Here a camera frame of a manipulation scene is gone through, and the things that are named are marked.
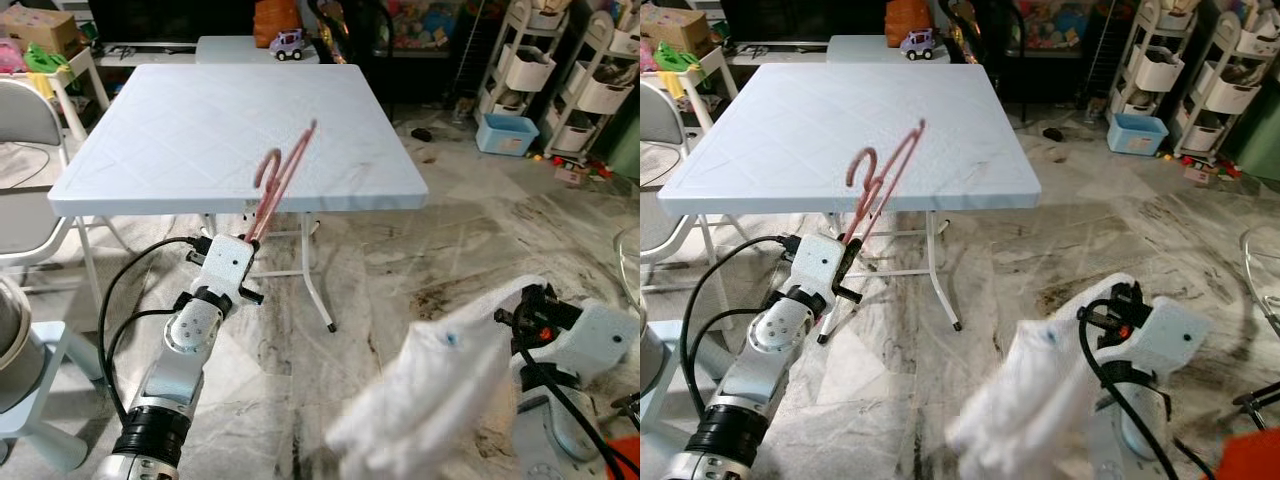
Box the white plastic folding table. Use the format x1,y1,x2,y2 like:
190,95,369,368
48,63,429,331
657,63,1041,331

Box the clear toy storage box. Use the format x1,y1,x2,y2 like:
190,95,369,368
1020,0,1111,51
385,0,481,51

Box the light blue plastic bin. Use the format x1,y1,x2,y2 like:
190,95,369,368
1105,112,1169,156
475,113,541,157

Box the pink red plastic hanger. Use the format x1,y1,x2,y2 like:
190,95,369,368
243,120,319,246
818,118,926,346

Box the cardboard box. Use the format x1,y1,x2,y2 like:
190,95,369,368
0,5,81,56
640,3,713,56

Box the green toy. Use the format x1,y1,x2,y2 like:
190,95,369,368
655,42,703,73
25,42,73,73

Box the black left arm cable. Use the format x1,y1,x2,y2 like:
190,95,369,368
104,306,191,416
679,234,801,426
96,236,213,426
685,306,776,416

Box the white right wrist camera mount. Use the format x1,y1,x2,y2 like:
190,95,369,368
1130,298,1213,376
535,305,641,376

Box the white pink shirt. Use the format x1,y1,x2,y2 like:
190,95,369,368
325,275,546,480
945,273,1141,480

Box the steel laundry basin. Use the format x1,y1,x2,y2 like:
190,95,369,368
0,275,46,411

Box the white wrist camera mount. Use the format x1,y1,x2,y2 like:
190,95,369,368
535,305,641,376
200,236,256,299
790,236,849,299
1130,298,1213,376

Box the black television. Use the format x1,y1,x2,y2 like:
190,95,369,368
720,0,886,46
88,0,256,46

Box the white side table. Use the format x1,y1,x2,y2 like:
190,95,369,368
690,45,736,131
45,45,111,141

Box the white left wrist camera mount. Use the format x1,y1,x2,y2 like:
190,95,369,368
790,236,849,299
200,236,256,299

